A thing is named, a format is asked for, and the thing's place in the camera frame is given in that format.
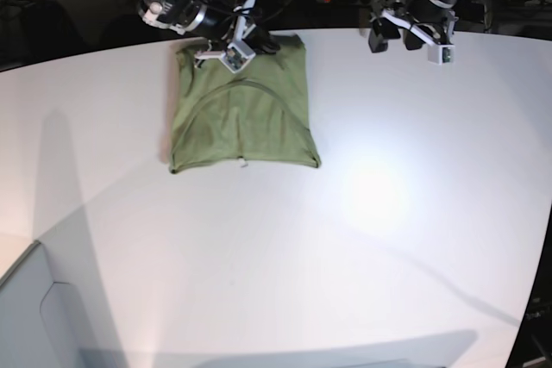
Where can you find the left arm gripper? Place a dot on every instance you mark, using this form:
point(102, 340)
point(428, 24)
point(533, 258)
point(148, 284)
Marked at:
point(418, 24)

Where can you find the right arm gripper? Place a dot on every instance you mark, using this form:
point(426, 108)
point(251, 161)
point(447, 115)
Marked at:
point(233, 35)

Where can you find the green T-shirt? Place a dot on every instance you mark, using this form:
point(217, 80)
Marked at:
point(260, 113)

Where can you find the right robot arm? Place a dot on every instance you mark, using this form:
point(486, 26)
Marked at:
point(232, 28)

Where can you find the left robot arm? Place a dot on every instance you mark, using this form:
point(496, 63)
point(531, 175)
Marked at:
point(417, 23)

